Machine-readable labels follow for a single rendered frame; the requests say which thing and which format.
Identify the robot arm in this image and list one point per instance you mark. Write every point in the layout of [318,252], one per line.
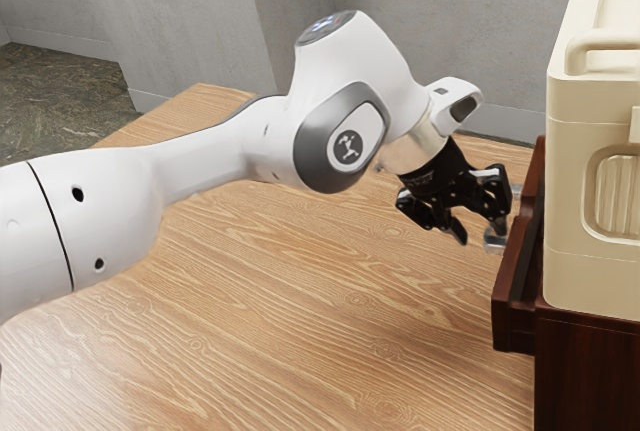
[200,161]

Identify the dark wood cabinet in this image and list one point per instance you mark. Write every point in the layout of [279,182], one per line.
[585,376]

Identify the cream box with lid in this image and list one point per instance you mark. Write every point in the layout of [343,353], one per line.
[590,151]

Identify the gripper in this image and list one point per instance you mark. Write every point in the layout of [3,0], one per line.
[440,166]

